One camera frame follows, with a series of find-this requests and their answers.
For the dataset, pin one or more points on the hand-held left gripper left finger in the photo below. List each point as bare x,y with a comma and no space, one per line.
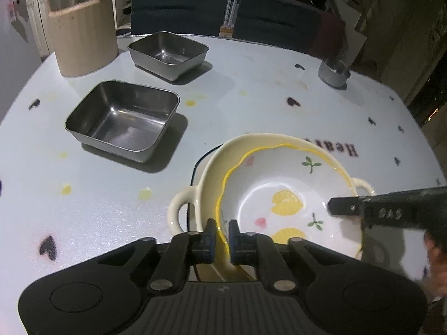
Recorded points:
209,247

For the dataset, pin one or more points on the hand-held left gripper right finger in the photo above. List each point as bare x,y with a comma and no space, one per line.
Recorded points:
233,247

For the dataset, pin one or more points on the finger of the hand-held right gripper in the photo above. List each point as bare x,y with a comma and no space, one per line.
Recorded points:
345,206

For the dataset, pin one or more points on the floral yellow rim bowl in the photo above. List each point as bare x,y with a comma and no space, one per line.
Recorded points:
272,181

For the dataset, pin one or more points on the white leaf print plate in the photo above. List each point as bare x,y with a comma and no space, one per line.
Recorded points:
199,169

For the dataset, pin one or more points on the small round steel bowl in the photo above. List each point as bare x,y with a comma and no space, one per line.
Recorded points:
333,73

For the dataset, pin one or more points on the square steel container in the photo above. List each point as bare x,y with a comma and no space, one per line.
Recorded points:
167,52
122,118

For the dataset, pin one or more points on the person's right hand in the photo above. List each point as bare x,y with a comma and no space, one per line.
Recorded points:
438,261

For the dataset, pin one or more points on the maroon cloth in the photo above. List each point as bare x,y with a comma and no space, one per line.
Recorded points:
330,35

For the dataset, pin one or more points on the dark blue chair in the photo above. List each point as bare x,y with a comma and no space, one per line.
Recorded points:
276,21
178,10

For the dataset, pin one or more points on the beige ribbed canister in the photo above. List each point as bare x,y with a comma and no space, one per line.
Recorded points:
83,38

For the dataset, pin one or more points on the white cabinet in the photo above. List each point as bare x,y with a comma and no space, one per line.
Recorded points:
36,24

